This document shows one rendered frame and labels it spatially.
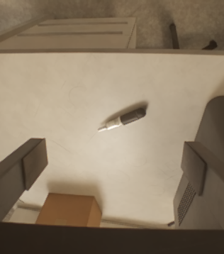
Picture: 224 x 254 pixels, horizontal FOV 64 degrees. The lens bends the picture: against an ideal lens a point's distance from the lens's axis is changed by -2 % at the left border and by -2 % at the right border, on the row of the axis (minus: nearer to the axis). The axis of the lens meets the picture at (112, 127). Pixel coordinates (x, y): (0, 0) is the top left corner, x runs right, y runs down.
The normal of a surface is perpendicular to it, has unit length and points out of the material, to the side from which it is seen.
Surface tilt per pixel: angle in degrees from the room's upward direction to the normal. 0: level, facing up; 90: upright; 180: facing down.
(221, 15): 0
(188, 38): 0
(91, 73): 0
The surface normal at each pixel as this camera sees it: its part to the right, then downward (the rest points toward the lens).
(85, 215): -0.18, -0.76
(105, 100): -0.16, 0.65
